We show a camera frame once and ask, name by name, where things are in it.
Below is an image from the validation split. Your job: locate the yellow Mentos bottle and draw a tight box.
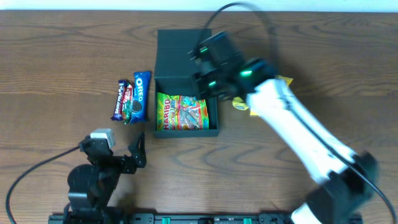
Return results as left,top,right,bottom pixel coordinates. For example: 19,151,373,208
232,97,249,111

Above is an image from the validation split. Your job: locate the blue Oreo cookie pack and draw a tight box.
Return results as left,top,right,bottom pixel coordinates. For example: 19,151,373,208
130,71,151,124

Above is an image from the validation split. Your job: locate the purple Dairy Milk bar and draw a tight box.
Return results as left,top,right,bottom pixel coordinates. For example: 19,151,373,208
111,80,129,121

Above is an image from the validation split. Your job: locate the red green chocolate bar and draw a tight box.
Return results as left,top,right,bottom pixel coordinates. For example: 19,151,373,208
122,84,134,124

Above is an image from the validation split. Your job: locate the yellow Hacks candy bag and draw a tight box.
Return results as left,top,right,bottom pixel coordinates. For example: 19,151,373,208
250,75,293,117

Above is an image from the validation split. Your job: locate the Haribo gummy bag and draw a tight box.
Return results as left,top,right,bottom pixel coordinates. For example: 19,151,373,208
156,92,210,131

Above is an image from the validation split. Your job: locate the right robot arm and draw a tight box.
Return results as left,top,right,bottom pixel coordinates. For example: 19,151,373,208
192,29,378,223

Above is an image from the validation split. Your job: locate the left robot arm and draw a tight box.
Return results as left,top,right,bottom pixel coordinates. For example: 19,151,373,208
62,129,147,223

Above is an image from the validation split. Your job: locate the right black cable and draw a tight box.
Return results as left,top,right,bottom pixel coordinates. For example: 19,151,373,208
201,1,397,224

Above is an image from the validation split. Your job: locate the black cable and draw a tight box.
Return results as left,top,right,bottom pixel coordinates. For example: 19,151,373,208
201,1,397,224
4,145,81,224

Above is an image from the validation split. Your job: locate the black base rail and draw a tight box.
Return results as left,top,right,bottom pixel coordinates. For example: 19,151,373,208
47,212,364,224

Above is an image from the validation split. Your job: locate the left black cable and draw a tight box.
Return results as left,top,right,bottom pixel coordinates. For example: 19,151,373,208
4,145,81,224

